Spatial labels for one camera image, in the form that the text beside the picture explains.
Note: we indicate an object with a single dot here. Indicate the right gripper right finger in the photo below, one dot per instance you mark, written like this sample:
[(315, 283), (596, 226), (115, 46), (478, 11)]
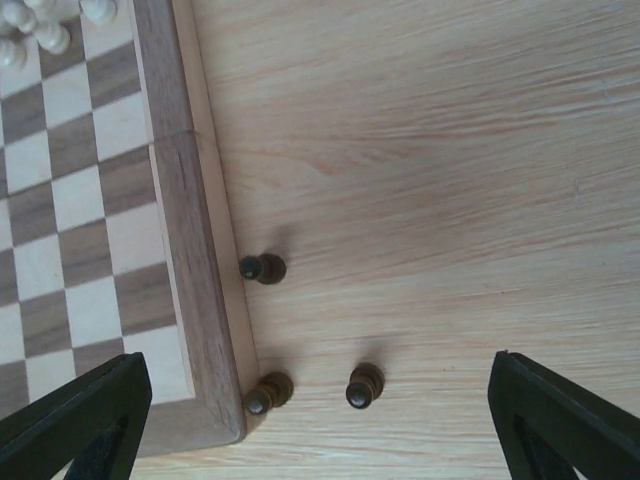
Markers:
[(552, 428)]

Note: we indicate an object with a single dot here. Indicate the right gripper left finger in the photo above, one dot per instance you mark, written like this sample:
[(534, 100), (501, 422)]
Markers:
[(90, 427)]

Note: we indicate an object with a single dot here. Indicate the dark pawn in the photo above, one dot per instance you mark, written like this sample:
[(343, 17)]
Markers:
[(365, 385), (266, 269), (272, 391)]

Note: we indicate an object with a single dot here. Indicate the wooden chess board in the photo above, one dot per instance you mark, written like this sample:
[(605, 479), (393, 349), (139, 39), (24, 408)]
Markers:
[(116, 234)]

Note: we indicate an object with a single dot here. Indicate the white pawn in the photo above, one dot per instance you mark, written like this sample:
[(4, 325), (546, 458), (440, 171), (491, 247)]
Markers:
[(52, 37), (13, 54)]

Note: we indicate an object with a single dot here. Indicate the white rook right corner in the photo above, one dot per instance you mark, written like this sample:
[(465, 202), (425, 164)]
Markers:
[(99, 12)]

